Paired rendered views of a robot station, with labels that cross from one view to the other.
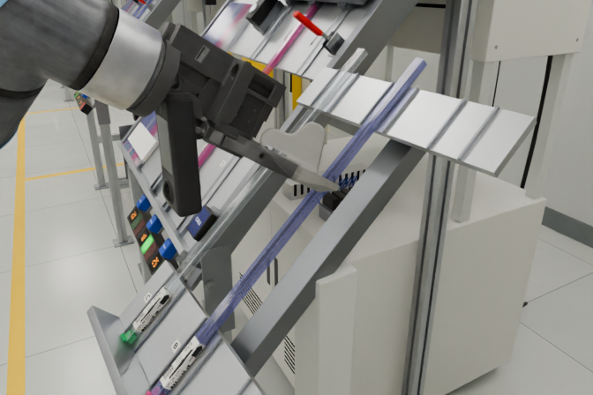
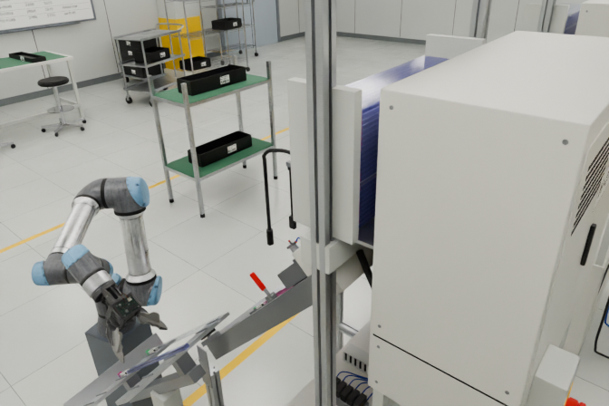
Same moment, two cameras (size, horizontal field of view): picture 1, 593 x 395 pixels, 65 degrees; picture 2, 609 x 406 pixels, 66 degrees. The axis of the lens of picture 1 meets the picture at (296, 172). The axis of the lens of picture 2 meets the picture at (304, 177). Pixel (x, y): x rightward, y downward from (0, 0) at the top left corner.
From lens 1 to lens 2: 144 cm
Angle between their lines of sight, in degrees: 62
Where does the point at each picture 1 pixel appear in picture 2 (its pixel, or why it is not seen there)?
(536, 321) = not seen: outside the picture
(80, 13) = (79, 275)
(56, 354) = (296, 333)
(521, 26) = (404, 386)
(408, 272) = not seen: outside the picture
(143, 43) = (90, 287)
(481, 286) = not seen: outside the picture
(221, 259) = (203, 354)
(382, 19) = (280, 306)
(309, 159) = (117, 346)
